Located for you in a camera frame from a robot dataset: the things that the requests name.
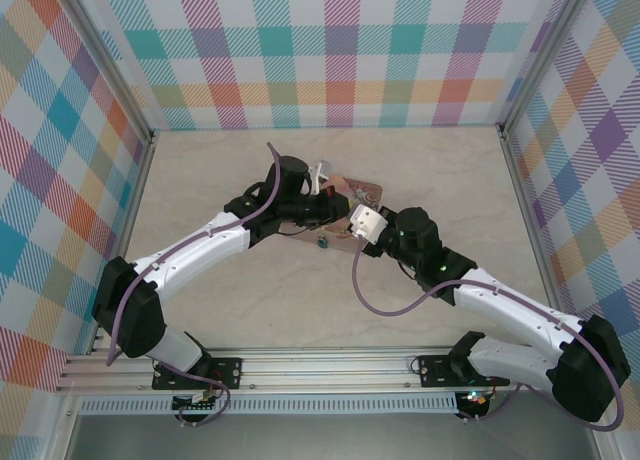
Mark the aluminium frame post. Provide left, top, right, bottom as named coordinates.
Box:
left=53, top=0, right=157, bottom=144
left=497, top=0, right=597, bottom=134

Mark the small green circuit board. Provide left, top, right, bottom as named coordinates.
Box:
left=172, top=394, right=221, bottom=414

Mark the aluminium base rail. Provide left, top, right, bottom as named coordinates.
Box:
left=53, top=346, right=551, bottom=395

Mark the small circuit board with lights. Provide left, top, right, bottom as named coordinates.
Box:
left=457, top=389, right=494, bottom=410

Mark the aluminium table side rail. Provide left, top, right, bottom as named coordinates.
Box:
left=87, top=138, right=157, bottom=355
left=499, top=128, right=564, bottom=311

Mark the grey metal sheet panel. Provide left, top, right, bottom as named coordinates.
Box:
left=64, top=412, right=601, bottom=460

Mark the pink illustrated tin box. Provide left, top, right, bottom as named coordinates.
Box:
left=277, top=173, right=386, bottom=255

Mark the white slotted cable duct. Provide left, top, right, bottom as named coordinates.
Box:
left=78, top=393, right=459, bottom=416

